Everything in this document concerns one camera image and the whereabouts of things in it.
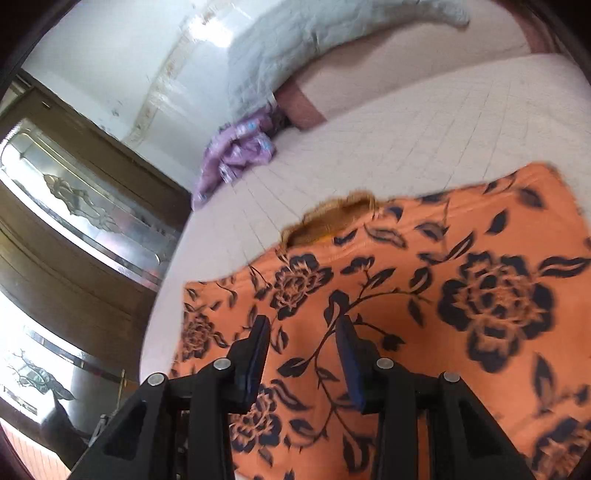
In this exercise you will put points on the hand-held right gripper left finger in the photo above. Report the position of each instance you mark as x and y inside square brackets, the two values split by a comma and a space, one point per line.
[256, 355]

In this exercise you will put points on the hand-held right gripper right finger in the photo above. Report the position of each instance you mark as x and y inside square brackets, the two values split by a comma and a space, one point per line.
[348, 364]

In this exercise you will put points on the orange floral blouse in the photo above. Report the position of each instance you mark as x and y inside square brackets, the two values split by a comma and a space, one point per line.
[461, 300]

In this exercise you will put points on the purple floral garment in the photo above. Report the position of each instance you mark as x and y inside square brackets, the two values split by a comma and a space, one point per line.
[235, 157]

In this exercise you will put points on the wooden door with glass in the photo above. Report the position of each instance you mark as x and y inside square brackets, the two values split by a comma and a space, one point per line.
[69, 277]

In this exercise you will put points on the pink bolster cushion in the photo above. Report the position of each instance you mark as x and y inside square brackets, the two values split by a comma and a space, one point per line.
[369, 78]

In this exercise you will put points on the grey quilted pillow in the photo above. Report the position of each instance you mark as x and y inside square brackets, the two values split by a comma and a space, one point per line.
[286, 50]

